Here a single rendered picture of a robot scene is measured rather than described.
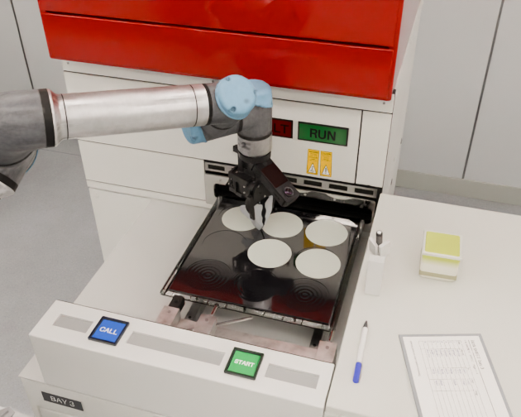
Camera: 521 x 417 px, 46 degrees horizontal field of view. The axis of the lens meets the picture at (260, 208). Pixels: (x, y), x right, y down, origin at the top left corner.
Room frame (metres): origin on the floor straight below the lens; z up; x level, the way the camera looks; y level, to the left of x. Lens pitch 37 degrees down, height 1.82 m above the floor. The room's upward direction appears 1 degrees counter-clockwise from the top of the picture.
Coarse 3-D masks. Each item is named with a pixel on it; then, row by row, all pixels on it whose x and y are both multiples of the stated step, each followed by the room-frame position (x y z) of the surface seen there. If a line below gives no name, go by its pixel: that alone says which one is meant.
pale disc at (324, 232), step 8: (312, 224) 1.16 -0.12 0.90; (320, 224) 1.16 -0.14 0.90; (328, 224) 1.16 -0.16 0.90; (336, 224) 1.16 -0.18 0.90; (312, 232) 1.13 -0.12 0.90; (320, 232) 1.13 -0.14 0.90; (328, 232) 1.13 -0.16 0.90; (336, 232) 1.13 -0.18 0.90; (344, 232) 1.13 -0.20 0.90; (312, 240) 1.11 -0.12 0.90; (320, 240) 1.11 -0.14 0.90; (328, 240) 1.10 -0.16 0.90; (336, 240) 1.10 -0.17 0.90; (344, 240) 1.10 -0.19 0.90
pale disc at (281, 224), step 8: (272, 216) 1.20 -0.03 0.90; (280, 216) 1.20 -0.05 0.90; (288, 216) 1.20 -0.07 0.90; (296, 216) 1.20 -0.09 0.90; (272, 224) 1.17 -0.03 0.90; (280, 224) 1.17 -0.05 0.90; (288, 224) 1.17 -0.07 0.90; (296, 224) 1.16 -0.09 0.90; (272, 232) 1.13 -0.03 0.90; (280, 232) 1.13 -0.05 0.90; (288, 232) 1.13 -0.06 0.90; (296, 232) 1.13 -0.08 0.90
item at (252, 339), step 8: (184, 320) 0.88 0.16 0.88; (184, 328) 0.85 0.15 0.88; (224, 328) 0.85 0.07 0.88; (224, 336) 0.83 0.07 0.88; (232, 336) 0.83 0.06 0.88; (240, 336) 0.83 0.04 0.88; (248, 336) 0.83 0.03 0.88; (256, 336) 0.83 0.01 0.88; (256, 344) 0.81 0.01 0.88; (264, 344) 0.81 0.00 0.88; (272, 344) 0.81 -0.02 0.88; (280, 344) 0.81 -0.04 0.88; (288, 344) 0.81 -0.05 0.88; (288, 352) 0.79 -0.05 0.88; (296, 352) 0.79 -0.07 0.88; (304, 352) 0.79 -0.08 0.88; (312, 352) 0.79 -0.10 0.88
